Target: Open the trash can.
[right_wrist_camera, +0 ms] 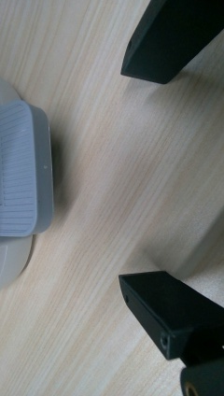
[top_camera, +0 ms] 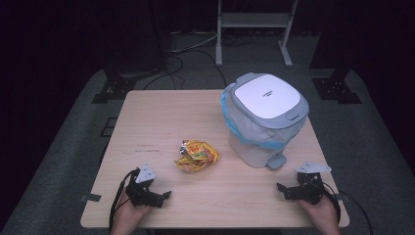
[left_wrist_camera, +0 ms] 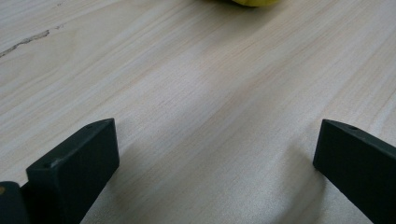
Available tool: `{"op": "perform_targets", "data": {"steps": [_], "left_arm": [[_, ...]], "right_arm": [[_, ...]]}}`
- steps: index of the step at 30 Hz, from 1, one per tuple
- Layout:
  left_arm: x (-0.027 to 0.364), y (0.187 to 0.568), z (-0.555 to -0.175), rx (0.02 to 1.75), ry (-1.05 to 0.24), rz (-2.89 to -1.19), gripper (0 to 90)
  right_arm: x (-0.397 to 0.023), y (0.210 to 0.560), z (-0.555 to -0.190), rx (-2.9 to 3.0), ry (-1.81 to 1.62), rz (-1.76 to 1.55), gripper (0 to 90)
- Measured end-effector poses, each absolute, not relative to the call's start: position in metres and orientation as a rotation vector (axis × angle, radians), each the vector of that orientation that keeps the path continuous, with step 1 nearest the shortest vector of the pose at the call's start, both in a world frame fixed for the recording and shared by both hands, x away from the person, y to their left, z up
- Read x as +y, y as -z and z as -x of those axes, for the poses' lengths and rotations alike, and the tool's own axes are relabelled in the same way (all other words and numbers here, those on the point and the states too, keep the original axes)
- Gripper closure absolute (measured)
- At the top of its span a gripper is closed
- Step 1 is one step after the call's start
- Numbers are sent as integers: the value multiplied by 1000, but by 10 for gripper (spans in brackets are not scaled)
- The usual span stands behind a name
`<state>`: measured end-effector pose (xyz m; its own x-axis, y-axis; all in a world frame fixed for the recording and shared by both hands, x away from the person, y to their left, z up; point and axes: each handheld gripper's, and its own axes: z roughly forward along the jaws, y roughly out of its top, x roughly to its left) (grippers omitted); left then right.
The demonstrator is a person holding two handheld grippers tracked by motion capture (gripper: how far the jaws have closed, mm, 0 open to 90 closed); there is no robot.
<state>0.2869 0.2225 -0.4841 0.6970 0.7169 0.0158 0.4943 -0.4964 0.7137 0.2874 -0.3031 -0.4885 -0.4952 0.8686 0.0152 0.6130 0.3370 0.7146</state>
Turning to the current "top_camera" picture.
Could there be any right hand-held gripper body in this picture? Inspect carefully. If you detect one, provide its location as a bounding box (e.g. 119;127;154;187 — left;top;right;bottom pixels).
295;161;333;206

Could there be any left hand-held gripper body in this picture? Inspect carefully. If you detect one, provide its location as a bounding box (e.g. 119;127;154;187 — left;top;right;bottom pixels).
125;164;164;209

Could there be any yellow snack wrapper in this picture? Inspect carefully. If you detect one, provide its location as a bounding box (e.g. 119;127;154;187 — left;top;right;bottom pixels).
174;139;219;173

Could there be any white pedal trash can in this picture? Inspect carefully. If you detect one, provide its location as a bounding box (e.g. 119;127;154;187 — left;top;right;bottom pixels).
220;71;310;171

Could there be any person's left hand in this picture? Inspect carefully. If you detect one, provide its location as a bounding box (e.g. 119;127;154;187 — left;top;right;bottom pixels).
112;190;154;230

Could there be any person's right hand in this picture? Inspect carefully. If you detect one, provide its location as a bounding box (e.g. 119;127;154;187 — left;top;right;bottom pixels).
297;195;341;233

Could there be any blue plastic bin liner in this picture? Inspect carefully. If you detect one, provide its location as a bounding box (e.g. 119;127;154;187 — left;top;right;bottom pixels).
220;86;307;151

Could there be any black stand base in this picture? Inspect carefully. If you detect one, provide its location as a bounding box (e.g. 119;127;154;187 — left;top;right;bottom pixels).
91;68;139;106
311;68;363;105

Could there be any white metal stand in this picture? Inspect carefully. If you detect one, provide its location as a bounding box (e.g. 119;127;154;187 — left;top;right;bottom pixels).
214;0;300;69

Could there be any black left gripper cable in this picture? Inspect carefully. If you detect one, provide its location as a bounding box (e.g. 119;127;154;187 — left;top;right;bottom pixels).
108;168;140;235

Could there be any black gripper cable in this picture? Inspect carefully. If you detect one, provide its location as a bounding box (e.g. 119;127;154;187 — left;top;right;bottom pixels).
321;180;375;235
108;168;140;235

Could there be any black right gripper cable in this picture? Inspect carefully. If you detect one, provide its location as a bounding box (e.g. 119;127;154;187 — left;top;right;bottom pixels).
321;180;375;235

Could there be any black floor cable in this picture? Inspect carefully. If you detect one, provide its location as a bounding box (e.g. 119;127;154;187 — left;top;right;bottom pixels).
142;48;228;91

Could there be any grey floor cable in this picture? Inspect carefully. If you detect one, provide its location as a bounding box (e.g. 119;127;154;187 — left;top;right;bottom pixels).
168;31;219;55

